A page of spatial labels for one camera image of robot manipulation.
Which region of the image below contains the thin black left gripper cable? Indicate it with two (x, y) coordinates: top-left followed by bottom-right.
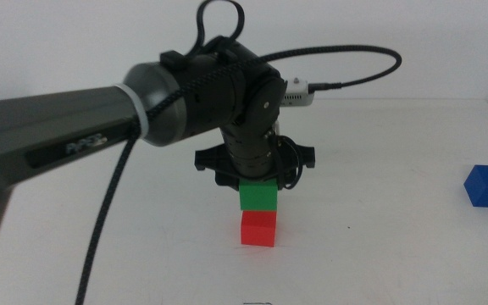
(269, 133), (304, 191)

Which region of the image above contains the thin black left cable loop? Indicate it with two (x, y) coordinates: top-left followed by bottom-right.
(186, 0), (246, 56)

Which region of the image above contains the red cube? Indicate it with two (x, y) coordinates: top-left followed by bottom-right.
(240, 210), (278, 248)

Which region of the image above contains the braided black left arm cable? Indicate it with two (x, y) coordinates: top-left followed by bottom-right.
(74, 44), (402, 305)

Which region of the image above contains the green cube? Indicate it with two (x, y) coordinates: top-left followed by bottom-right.
(238, 177), (279, 212)

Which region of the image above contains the white left arm cable strap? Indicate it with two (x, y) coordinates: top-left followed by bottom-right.
(114, 83), (150, 139)

